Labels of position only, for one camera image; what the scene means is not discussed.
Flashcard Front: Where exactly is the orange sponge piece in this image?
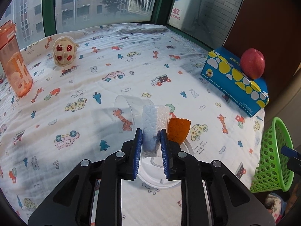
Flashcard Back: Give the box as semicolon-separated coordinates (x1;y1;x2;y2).
167;117;191;145

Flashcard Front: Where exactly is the white foam block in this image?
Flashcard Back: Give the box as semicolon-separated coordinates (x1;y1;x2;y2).
142;105;169;157

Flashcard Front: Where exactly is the green plastic mesh basket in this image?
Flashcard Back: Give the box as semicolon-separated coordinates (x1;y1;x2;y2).
250;117;294;193

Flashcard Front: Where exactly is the white plastic lid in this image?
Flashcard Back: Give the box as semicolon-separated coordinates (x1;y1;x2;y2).
138;146;180;189

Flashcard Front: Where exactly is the blue yellow tissue box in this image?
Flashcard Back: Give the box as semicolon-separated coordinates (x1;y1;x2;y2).
201;47;269;117

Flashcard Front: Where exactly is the cartoon print bed sheet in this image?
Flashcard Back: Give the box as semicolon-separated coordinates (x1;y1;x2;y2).
1;24;265;222

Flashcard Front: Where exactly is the red apple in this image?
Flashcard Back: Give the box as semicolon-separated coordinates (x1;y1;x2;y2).
240;48;265;80

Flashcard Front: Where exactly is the cream round toy face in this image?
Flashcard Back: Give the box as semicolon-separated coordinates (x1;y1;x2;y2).
52;36;79;67

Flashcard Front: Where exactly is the dark wooden headboard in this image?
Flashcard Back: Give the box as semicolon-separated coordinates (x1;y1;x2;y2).
223;0;300;101

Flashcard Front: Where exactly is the orange water bottle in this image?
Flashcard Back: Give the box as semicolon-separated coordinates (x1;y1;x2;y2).
1;20;33;97

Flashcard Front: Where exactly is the green window frame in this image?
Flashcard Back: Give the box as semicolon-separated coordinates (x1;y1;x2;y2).
41;0;243;49

